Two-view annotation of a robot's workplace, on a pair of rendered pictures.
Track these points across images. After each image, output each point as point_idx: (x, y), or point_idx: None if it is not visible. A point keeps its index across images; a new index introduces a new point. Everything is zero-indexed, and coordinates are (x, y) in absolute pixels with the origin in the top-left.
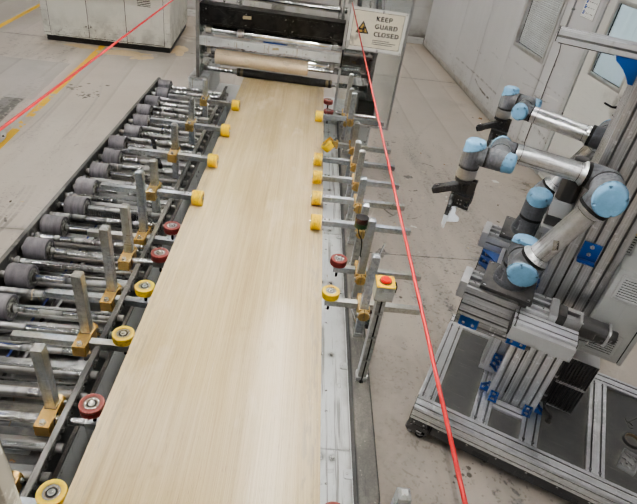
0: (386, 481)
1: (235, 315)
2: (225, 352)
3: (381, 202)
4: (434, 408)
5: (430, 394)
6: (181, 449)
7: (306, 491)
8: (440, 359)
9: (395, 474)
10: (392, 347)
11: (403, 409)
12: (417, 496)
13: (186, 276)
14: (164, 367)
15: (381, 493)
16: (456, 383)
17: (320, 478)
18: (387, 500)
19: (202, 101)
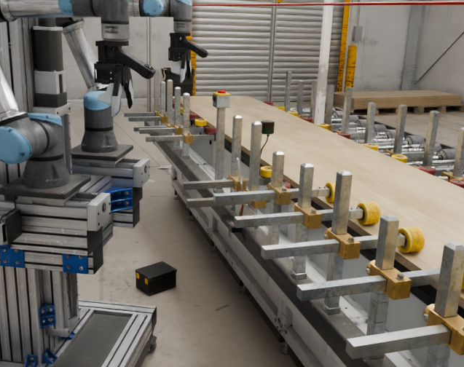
0: (169, 314)
1: (322, 155)
2: (307, 146)
3: (273, 215)
4: (133, 308)
5: (138, 317)
6: (289, 131)
7: (226, 129)
8: (122, 352)
9: (161, 320)
10: None
11: (159, 366)
12: None
13: (384, 163)
14: (331, 141)
15: (172, 308)
16: (103, 339)
17: None
18: (166, 306)
19: None
